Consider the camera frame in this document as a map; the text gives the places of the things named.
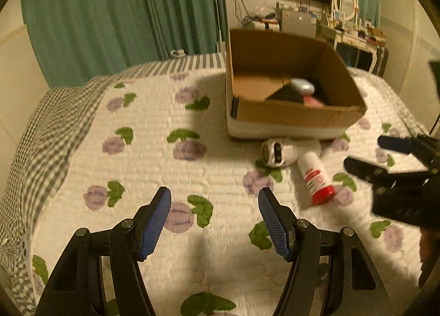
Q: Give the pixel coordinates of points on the grey gingham bedsheet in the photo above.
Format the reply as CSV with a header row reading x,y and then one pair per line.
x,y
51,123

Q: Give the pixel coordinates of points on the white round vanity mirror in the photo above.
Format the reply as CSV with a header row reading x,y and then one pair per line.
x,y
345,1

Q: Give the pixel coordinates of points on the white floral quilt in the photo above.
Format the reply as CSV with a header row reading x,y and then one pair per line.
x,y
213,182

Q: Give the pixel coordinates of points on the cardboard box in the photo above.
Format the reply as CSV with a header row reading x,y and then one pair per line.
x,y
292,115

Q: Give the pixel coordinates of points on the white bottle with red cap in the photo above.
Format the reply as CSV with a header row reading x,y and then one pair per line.
x,y
314,178

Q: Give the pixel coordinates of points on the black object in box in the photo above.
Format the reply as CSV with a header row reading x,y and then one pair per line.
x,y
287,95

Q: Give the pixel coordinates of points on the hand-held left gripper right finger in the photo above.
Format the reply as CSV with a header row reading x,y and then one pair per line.
x,y
274,225

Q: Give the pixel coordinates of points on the white handheld electric device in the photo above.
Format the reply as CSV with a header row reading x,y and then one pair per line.
x,y
280,153

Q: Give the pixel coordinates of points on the small white round object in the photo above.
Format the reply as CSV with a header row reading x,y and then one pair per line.
x,y
177,52

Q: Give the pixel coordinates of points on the silver laptop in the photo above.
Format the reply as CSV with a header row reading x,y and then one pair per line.
x,y
298,24

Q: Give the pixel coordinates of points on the pink packet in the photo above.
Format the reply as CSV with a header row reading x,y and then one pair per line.
x,y
313,101

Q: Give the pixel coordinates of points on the silver blue bottle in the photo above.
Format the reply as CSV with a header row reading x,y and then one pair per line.
x,y
302,86

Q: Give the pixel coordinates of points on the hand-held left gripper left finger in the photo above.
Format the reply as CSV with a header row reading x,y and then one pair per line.
x,y
155,225

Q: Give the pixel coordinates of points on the white dressing table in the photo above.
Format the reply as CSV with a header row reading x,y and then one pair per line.
x,y
357,43

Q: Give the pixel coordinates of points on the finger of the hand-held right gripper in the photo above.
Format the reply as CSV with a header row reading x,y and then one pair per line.
x,y
362,169
395,144

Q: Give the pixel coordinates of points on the wide green curtain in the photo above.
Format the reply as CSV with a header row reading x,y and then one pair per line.
x,y
103,13

